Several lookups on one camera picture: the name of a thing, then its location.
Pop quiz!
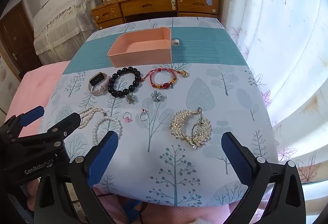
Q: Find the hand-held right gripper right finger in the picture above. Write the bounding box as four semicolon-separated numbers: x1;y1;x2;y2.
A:
221;131;306;224

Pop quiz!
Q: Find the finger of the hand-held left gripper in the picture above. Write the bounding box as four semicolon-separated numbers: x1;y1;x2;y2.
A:
38;112;82;143
2;107;45;135

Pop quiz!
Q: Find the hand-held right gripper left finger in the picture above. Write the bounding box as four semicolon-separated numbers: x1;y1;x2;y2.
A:
34;130;120;224

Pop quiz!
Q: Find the single-strand pearl bracelet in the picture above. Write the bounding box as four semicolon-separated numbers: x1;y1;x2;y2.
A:
92;116;123;145

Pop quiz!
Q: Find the pink smart band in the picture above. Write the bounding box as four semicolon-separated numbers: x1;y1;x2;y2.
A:
88;72;111;96

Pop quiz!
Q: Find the black bead bracelet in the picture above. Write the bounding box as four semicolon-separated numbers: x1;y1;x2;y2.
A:
108;67;142;98

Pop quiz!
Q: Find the red string bracelet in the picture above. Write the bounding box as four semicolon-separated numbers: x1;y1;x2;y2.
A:
142;68;190;89

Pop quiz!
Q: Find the pink plastic drawer box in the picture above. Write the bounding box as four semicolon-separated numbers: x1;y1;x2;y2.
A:
107;27;180;67

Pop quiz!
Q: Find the pink blanket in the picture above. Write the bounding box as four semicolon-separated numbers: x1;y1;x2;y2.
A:
4;60;71;143

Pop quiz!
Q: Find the brown wooden door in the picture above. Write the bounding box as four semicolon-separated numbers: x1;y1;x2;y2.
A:
0;1;43;78

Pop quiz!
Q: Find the white lace cover cloth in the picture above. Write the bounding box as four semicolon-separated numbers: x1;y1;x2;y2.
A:
33;0;103;66

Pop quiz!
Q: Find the white leaf print curtain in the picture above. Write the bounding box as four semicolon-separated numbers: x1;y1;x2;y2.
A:
220;0;328;214

